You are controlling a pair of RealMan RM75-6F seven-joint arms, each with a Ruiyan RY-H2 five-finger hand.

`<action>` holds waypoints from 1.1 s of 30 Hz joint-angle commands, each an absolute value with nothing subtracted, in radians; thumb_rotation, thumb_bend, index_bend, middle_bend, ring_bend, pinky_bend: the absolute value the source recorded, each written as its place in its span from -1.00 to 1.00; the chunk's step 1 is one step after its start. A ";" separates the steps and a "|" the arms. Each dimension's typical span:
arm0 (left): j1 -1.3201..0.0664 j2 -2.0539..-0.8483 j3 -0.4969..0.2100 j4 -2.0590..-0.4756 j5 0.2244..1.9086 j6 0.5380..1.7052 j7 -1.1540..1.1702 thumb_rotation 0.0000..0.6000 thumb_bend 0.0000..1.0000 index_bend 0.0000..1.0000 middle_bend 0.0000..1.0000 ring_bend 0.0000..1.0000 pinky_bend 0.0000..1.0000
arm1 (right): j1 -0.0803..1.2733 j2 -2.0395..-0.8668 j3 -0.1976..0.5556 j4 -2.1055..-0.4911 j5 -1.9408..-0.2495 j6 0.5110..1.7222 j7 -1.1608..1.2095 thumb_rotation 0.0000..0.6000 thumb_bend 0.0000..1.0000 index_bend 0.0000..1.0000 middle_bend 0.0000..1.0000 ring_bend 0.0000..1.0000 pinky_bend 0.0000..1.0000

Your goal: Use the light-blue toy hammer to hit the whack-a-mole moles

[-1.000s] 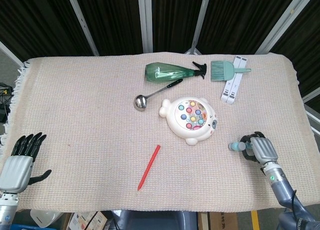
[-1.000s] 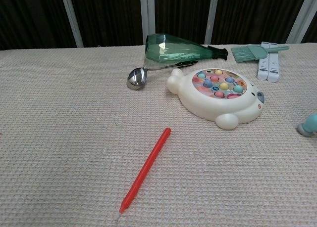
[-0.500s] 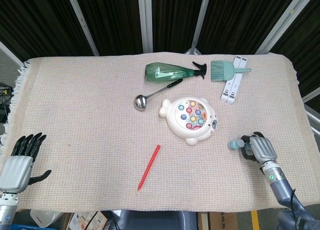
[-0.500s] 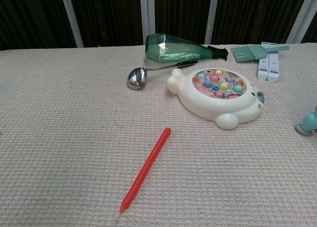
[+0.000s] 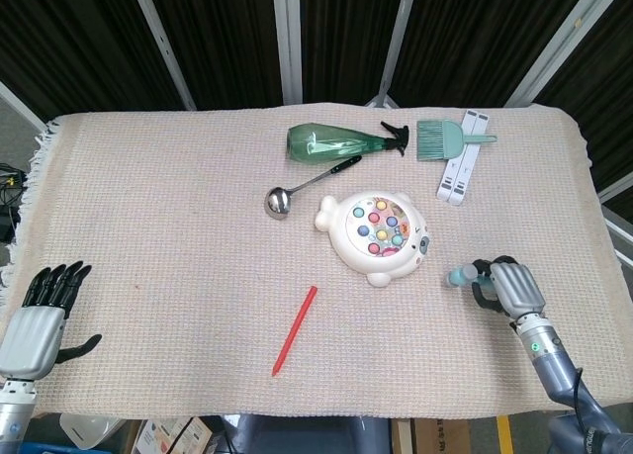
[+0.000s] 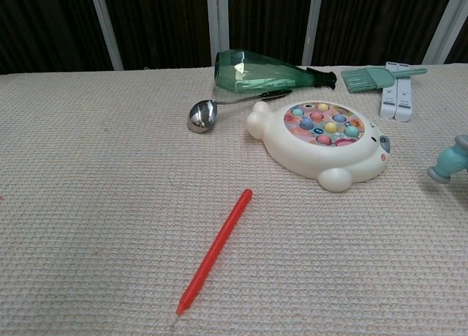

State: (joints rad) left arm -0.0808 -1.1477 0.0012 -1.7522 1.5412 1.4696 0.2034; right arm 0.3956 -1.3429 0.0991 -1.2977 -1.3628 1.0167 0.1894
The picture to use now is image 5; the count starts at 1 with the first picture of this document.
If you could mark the white folding stand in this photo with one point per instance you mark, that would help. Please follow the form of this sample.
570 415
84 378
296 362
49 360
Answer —
462 167

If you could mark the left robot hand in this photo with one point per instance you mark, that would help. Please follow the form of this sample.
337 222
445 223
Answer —
34 333

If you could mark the white plastic container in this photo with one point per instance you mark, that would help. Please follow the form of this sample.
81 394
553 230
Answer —
91 426

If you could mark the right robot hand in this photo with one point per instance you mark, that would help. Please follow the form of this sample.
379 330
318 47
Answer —
512 288

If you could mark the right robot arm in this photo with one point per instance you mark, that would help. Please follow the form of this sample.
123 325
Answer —
564 375

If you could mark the teal hand brush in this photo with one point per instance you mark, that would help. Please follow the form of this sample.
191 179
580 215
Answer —
440 140

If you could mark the blue plastic crate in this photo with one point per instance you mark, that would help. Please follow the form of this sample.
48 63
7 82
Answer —
44 448

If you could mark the green spray bottle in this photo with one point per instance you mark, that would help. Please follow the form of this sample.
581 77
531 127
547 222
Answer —
336 142

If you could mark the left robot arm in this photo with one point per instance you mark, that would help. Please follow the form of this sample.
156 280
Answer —
12 414

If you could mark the printed cardboard box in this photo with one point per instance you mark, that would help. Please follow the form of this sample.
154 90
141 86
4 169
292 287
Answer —
168 434

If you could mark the red pen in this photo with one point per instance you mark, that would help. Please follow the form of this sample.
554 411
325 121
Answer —
295 330

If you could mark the brown cardboard box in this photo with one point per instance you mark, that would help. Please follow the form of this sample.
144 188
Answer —
435 434

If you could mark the small teal cylinder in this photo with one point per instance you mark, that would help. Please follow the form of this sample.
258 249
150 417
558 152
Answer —
462 276

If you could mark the beige woven table cloth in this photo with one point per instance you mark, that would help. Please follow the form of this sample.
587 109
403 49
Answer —
198 251

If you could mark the white fish toy game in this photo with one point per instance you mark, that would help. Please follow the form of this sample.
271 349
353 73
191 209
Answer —
378 236

